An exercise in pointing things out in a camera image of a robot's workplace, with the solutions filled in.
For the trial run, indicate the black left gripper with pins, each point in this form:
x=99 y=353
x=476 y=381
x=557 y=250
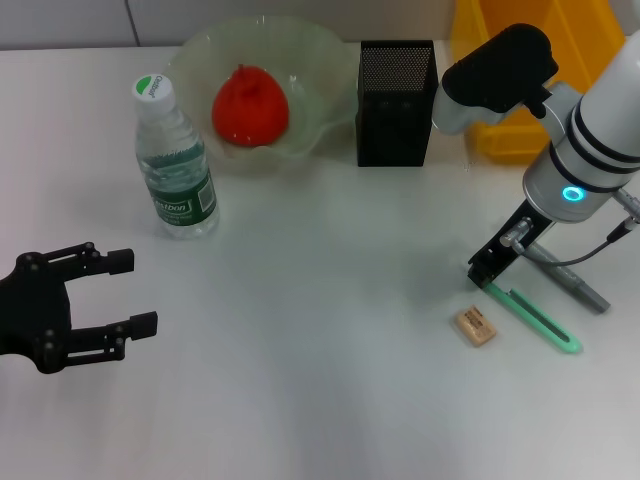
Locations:
x=35 y=315

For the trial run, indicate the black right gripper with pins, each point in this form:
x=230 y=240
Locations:
x=487 y=257

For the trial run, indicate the beige eraser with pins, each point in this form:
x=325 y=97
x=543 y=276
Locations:
x=475 y=327

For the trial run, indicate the mint green utility knife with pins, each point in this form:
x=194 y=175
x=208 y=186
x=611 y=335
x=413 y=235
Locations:
x=540 y=325

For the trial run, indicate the clear green-label water bottle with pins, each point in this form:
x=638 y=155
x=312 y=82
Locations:
x=175 y=165

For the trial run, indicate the red-orange toy orange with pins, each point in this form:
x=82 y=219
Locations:
x=250 y=110

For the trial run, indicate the grey glitter pen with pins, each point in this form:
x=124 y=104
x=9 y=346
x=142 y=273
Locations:
x=585 y=290

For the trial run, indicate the black mesh pen holder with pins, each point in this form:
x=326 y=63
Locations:
x=395 y=120

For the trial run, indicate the translucent wavy glass fruit bowl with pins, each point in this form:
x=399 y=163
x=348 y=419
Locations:
x=315 y=75

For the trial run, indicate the yellow plastic bin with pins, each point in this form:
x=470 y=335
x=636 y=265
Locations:
x=575 y=30

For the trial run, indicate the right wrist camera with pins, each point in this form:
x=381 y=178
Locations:
x=500 y=65

